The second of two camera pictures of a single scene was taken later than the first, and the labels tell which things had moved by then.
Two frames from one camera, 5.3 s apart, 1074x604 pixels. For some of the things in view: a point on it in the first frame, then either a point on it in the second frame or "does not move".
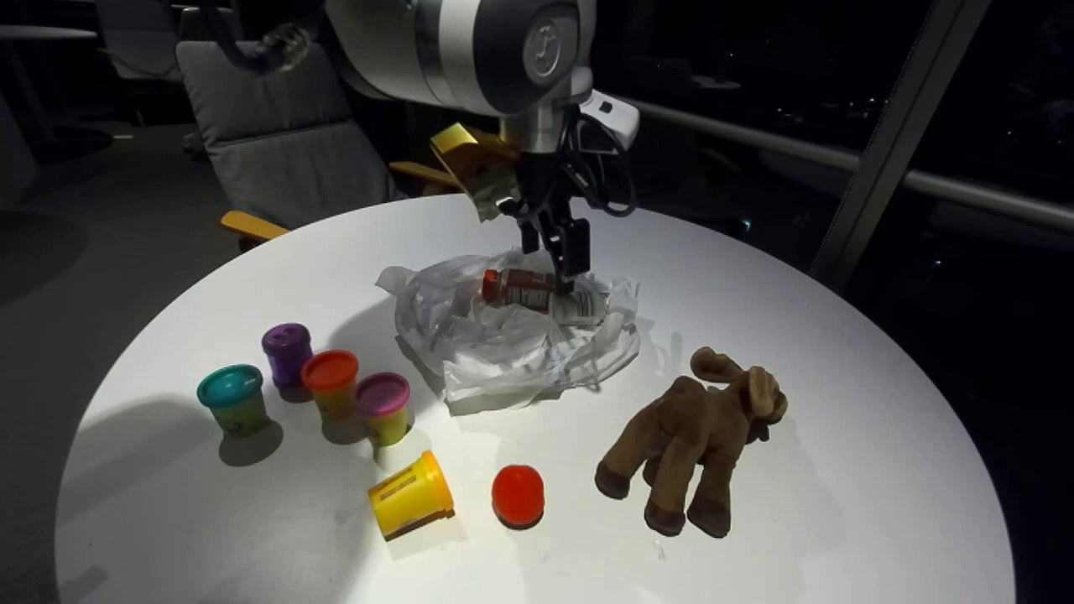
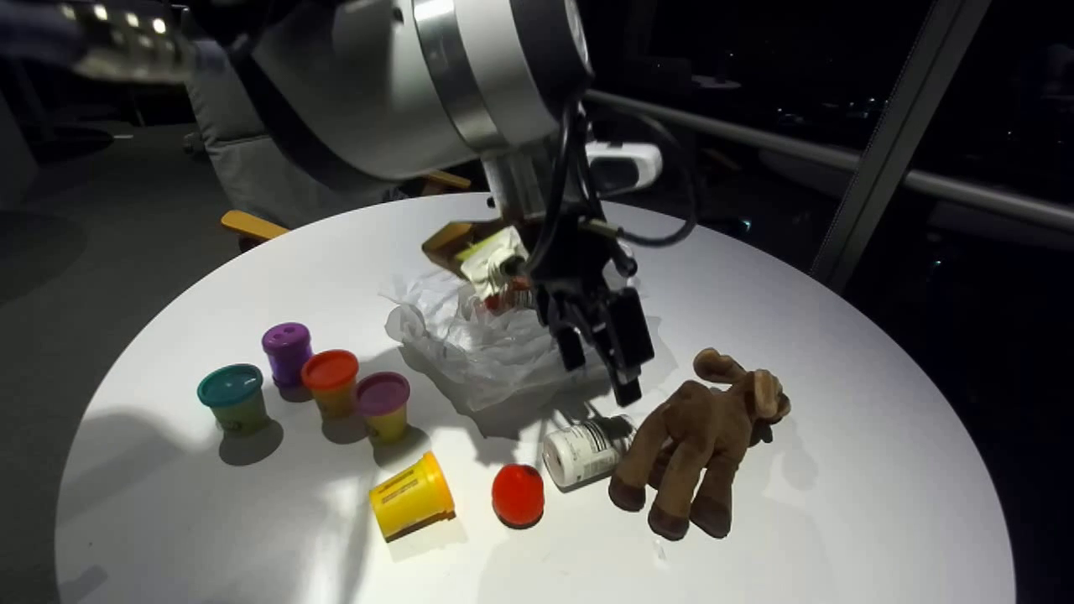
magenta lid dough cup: (385, 402) does not move
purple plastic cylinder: (286, 347) does not move
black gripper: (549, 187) -> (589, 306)
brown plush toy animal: (685, 444) does not move
